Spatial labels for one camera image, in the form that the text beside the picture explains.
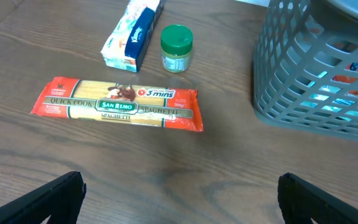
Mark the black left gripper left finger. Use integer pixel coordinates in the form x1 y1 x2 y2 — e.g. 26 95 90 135
0 171 86 224

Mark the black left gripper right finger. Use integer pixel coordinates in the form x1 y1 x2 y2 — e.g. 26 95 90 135
278 173 358 224

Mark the light teal snack packet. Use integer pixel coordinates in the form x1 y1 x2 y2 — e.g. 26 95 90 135
300 85 358 122

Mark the grey plastic basket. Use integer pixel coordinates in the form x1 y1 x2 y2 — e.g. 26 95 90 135
253 0 358 140

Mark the Kleenex tissue multipack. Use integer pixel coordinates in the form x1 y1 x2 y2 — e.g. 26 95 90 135
101 0 165 72

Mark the green lid pesto jar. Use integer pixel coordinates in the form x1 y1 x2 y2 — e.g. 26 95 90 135
160 24 193 73

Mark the San Remo spaghetti packet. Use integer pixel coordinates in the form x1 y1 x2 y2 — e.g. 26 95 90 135
32 77 204 132

